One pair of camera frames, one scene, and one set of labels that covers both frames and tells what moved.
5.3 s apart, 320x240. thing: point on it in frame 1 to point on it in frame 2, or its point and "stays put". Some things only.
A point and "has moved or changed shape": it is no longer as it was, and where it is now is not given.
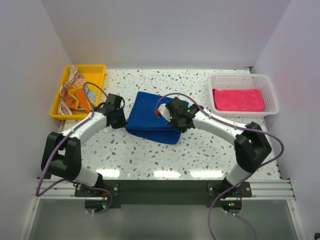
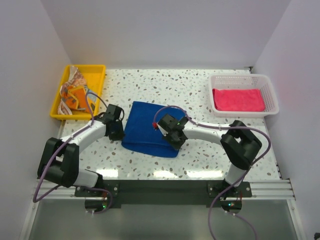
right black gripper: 182,129 to 177,145
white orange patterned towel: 75,94 stays put
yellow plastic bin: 94,75 stays put
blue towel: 149,115 has moved or changed shape
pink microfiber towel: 238,100 stays put
